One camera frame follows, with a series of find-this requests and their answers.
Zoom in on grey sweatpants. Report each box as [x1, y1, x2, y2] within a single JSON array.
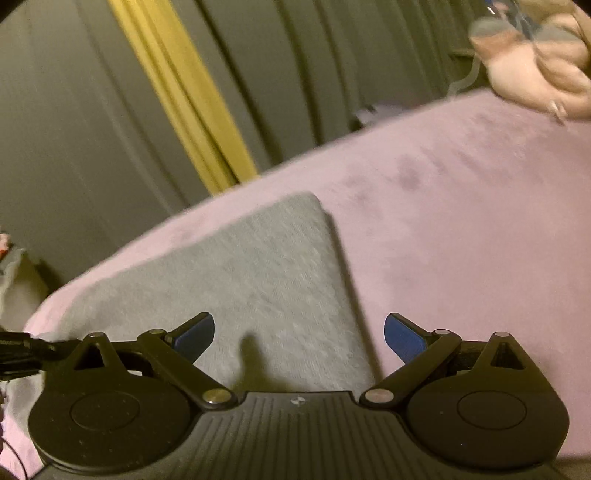
[[28, 193, 379, 394]]

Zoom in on yellow curtain strip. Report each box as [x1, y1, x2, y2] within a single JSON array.
[[109, 0, 259, 195]]

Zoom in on grey-green curtain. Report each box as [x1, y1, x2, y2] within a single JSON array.
[[1, 1, 486, 289]]

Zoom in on pink bed blanket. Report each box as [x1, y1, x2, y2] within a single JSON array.
[[27, 90, 590, 479]]

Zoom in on white charging cable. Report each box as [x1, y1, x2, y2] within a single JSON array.
[[445, 50, 482, 98]]

